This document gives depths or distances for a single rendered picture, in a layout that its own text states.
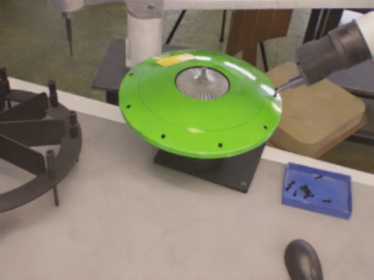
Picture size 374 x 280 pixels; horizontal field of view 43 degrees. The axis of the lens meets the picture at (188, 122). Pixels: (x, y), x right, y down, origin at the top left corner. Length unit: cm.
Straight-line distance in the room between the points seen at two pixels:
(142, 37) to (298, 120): 63
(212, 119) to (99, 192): 26
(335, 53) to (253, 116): 18
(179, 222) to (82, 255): 18
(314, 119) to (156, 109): 87
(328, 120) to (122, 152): 85
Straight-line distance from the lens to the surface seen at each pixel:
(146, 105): 86
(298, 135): 156
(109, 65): 136
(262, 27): 177
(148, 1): 64
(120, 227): 88
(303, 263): 84
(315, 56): 89
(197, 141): 81
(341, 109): 171
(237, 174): 97
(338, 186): 102
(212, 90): 89
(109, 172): 97
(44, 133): 94
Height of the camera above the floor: 163
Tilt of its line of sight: 42 degrees down
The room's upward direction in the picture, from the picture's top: 6 degrees clockwise
